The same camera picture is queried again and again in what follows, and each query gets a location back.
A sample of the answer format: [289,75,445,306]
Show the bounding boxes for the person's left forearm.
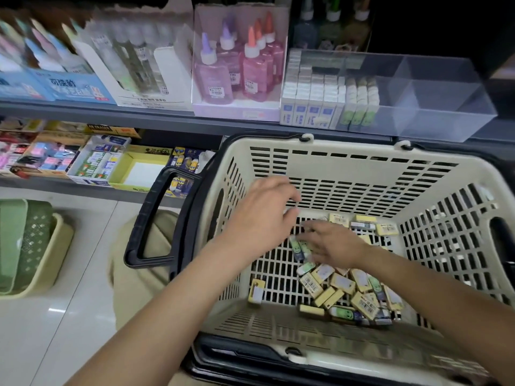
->
[68,241,262,386]

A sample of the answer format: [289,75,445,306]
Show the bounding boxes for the pink stationery packets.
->
[0,132,85,180]

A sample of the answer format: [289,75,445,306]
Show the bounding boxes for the pile of erasers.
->
[248,211,405,326]

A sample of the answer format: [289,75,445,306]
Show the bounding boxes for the pink glue display box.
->
[192,4,289,123]

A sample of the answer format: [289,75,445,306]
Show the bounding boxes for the person's left hand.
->
[227,174,303,264]

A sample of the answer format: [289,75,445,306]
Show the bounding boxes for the white glue display box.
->
[64,4,194,111]

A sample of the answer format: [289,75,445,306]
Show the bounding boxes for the yellow plastic basket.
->
[0,213,75,301]

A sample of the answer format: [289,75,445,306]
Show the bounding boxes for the rows of white erasers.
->
[280,50,347,129]

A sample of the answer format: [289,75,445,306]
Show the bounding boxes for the person's right forearm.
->
[354,249,515,386]

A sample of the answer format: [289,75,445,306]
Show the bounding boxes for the row of clear glue bottles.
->
[89,24,170,97]

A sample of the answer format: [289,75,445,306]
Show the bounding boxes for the green plastic basket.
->
[0,198,53,296]

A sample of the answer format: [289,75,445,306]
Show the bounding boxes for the pink glue bottle orange cap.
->
[264,12,288,77]
[241,26,275,103]
[253,18,283,85]

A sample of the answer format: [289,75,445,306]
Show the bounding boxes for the pink glue bottle purple cap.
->
[217,18,244,89]
[195,32,234,105]

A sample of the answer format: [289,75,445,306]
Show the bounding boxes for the dark blue yellow packets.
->
[165,146,214,198]

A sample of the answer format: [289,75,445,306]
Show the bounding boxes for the yellow empty display box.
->
[108,144,172,194]

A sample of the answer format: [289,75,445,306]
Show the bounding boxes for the row of white green erasers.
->
[338,76,381,132]

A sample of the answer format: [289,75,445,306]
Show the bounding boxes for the clear plastic divider tray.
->
[282,49,498,143]

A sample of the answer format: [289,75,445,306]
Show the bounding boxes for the white eraser display box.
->
[68,134,130,187]

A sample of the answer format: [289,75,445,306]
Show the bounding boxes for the beige shopping basket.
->
[123,132,515,386]

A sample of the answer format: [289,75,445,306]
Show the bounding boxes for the grey store shelves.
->
[0,0,515,210]

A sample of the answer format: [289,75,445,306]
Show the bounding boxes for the person's right hand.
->
[296,219,373,272]

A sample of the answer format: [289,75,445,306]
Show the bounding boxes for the translucent glue bottle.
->
[292,0,320,50]
[344,0,373,51]
[319,0,345,50]

